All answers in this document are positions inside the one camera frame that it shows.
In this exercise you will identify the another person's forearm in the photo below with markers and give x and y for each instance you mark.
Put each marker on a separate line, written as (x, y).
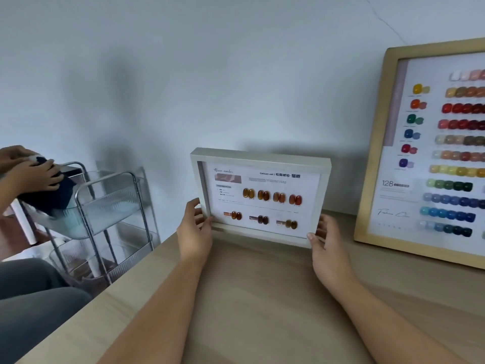
(6, 197)

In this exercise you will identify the clear metal frame trolley cart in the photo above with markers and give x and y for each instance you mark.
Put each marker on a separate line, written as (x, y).
(110, 208)

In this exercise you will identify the person's right thumb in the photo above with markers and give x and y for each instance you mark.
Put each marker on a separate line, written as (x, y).
(313, 240)

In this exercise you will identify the grey trousers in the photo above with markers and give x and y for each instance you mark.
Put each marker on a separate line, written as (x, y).
(34, 299)

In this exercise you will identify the dark blue cloth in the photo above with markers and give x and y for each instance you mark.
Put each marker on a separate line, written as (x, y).
(47, 199)

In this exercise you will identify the person's left forearm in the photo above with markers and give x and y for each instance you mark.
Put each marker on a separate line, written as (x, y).
(159, 314)

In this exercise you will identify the person's right forearm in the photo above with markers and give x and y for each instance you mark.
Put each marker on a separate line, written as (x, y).
(382, 322)

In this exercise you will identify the large wooden framed nail chart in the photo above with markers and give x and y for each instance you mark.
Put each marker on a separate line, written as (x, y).
(435, 155)

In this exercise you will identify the person's left hand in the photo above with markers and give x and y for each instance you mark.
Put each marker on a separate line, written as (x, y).
(191, 238)

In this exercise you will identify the person's left thumb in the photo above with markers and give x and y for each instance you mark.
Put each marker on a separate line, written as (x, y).
(209, 225)

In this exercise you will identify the white framed nail colour chart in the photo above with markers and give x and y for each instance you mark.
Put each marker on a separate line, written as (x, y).
(265, 200)

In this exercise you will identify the person's right hand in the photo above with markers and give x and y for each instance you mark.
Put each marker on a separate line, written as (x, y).
(329, 257)

